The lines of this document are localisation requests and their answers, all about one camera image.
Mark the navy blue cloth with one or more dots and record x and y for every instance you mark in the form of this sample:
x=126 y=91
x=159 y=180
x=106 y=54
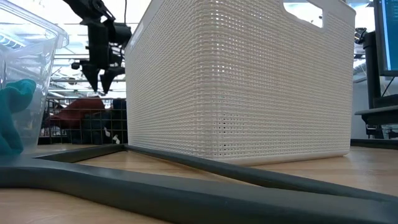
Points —
x=93 y=132

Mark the black computer monitor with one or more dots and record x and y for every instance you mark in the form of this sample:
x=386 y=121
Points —
x=388 y=37

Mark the white perforated plastic basket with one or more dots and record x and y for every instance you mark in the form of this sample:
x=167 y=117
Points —
x=233 y=93

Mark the teal cloth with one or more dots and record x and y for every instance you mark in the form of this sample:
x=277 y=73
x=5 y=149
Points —
x=15 y=102

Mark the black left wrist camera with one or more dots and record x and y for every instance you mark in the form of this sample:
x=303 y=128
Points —
x=119 y=33

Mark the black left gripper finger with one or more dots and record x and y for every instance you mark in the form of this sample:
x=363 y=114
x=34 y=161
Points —
x=92 y=76
x=107 y=77

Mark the black monitor stand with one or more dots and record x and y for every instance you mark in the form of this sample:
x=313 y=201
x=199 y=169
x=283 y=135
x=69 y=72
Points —
x=371 y=71

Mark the black aluminium rig frame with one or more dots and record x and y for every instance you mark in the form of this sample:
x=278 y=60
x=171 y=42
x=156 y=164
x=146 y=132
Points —
x=376 y=143

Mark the grey office desk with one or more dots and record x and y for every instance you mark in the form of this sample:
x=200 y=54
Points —
x=376 y=115

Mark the clear plastic storage bin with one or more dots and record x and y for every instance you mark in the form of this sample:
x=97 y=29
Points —
x=49 y=40

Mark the maroon knit cloth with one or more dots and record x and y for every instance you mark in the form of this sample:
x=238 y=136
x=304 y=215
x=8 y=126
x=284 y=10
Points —
x=77 y=112

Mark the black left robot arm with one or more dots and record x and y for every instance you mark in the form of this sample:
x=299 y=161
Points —
x=87 y=7

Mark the grey clothes hanger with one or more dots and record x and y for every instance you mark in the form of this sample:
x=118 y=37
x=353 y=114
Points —
x=155 y=193

